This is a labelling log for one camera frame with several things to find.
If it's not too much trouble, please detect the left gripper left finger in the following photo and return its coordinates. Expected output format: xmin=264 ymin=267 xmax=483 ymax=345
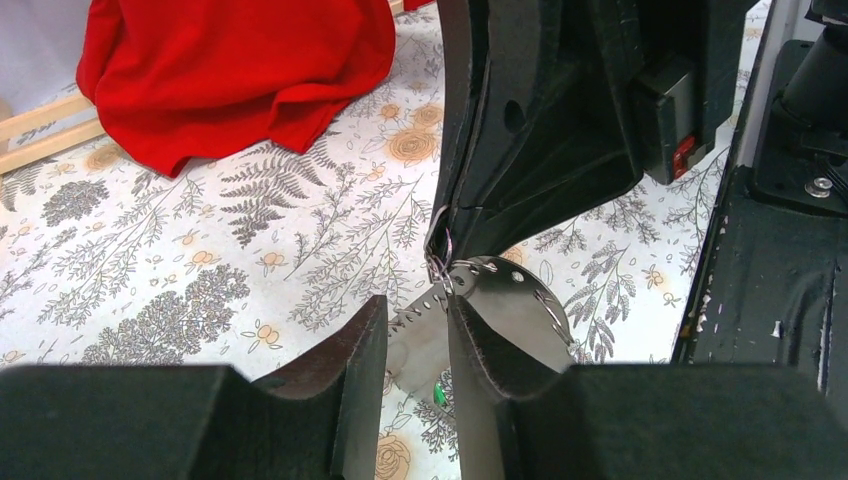
xmin=253 ymin=295 xmax=388 ymax=479

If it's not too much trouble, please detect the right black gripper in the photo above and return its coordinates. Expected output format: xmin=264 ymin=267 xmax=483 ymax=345
xmin=433 ymin=1 xmax=751 ymax=262

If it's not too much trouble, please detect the red long sleeve shirt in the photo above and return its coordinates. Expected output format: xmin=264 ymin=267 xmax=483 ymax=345
xmin=76 ymin=0 xmax=396 ymax=177

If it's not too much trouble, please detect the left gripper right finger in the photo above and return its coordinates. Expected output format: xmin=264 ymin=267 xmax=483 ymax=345
xmin=448 ymin=297 xmax=570 ymax=479

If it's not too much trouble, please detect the floral patterned table mat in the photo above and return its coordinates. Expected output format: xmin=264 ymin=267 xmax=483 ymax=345
xmin=0 ymin=0 xmax=776 ymax=480

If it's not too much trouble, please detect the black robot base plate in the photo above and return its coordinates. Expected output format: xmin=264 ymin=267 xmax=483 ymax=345
xmin=672 ymin=40 xmax=847 ymax=418

